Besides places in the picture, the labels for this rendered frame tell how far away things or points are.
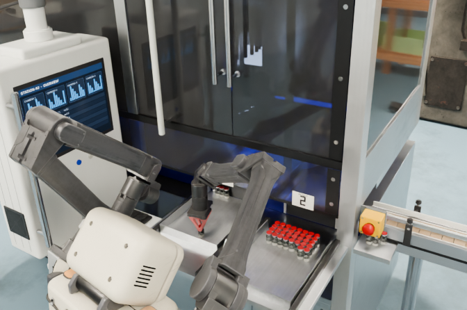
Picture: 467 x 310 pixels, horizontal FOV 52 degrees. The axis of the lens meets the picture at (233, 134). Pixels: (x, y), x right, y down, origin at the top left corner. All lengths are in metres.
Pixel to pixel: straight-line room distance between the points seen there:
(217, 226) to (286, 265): 0.34
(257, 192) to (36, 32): 1.02
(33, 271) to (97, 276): 2.26
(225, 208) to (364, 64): 0.85
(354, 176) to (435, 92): 3.51
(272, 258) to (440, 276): 1.64
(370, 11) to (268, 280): 0.90
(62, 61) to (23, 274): 1.79
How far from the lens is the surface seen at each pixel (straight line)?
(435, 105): 5.14
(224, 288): 1.04
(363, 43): 1.48
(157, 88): 1.85
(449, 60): 4.98
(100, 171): 2.06
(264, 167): 1.21
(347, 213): 1.73
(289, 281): 1.64
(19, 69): 1.73
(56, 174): 1.10
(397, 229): 1.85
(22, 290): 3.20
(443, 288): 3.11
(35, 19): 1.83
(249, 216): 1.14
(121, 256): 1.02
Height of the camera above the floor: 1.98
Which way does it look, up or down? 25 degrees down
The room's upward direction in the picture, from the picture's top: 2 degrees counter-clockwise
